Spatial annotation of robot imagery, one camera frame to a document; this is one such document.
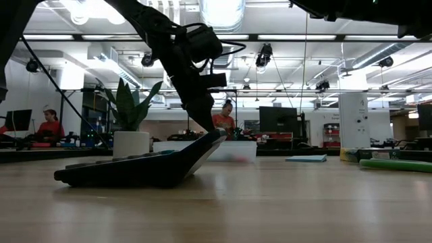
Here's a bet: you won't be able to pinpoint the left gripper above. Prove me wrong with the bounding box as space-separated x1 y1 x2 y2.
163 55 227 132

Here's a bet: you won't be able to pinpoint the clear pencil box blue lid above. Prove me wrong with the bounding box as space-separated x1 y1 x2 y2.
152 140 258 163

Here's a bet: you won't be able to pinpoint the black calculator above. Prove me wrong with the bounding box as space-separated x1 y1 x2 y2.
53 129 227 189

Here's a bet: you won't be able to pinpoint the blue sticky note pad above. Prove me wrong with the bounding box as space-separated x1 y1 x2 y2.
285 154 327 163

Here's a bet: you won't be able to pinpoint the yellow green crayon box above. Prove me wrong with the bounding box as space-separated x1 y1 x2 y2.
340 147 401 162

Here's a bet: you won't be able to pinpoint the green-handled scissors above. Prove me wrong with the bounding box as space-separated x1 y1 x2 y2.
358 158 432 174

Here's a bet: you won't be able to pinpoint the person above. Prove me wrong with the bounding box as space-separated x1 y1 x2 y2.
211 99 236 140
35 108 65 142

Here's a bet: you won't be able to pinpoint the black monitor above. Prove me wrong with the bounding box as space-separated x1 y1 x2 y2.
417 103 432 132
259 106 298 134
4 109 33 132

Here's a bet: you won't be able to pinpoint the green plant in white pot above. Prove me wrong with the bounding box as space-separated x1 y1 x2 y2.
103 78 163 159

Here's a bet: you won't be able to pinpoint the ceiling light strip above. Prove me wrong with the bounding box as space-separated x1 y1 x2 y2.
258 33 338 41
22 33 74 41

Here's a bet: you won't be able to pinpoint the red storage shelf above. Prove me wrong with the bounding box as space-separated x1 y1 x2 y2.
323 123 341 149

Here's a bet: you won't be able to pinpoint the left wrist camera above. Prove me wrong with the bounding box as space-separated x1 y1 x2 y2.
184 24 224 64

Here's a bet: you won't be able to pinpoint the silver ventilation duct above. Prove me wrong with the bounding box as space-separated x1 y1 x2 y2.
198 0 246 33

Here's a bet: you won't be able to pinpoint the black aluminium table frame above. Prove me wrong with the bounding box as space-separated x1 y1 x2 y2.
0 146 432 165

